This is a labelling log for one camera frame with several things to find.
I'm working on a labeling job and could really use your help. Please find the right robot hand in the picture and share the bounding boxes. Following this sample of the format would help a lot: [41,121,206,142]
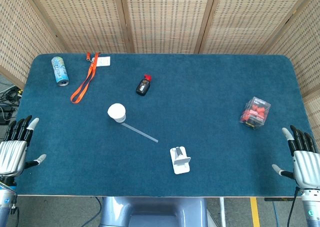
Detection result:
[271,124,320,189]

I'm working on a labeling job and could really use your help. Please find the white table leg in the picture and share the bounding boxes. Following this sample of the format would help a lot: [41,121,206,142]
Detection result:
[219,197,227,227]

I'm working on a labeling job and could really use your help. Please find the blue cable on floor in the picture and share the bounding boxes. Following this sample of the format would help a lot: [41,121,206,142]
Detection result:
[81,196,103,227]

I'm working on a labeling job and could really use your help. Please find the grey-blue robot torso base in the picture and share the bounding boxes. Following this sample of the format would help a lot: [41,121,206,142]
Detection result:
[99,196,209,227]

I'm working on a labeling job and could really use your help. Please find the blue felt table mat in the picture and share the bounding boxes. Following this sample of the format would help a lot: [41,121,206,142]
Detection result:
[14,53,316,198]

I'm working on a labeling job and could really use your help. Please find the woven bamboo folding screen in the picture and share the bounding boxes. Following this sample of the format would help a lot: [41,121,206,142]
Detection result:
[0,0,320,135]

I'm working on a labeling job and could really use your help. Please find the white paper cup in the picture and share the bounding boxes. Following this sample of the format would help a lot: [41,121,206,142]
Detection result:
[107,103,127,124]

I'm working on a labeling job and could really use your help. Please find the orange lanyard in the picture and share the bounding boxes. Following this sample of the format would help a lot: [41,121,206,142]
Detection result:
[70,52,101,104]

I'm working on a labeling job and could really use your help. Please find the clear box of red items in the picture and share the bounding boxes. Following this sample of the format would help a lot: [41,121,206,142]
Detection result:
[238,96,272,131]

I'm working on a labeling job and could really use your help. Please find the small black bottle red cap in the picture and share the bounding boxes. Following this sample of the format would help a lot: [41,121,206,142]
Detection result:
[135,73,153,97]

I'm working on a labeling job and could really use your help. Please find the white badge card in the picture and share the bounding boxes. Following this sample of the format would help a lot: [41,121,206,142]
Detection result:
[95,56,111,67]

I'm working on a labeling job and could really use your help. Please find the black cables on floor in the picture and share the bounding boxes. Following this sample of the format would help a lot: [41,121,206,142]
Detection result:
[0,81,23,124]

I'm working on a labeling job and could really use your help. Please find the white phone stand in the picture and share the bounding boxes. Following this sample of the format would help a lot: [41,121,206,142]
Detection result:
[169,145,192,175]

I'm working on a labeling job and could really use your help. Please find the blue drink can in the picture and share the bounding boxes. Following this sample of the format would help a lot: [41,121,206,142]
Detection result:
[51,56,70,87]

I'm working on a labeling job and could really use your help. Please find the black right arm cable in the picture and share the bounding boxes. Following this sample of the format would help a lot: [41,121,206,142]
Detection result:
[286,186,300,227]

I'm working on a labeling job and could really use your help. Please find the clear plastic straw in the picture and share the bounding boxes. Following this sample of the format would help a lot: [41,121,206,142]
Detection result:
[120,122,159,144]

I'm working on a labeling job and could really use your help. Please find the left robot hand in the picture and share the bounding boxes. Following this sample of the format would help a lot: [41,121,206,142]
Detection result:
[0,115,47,178]

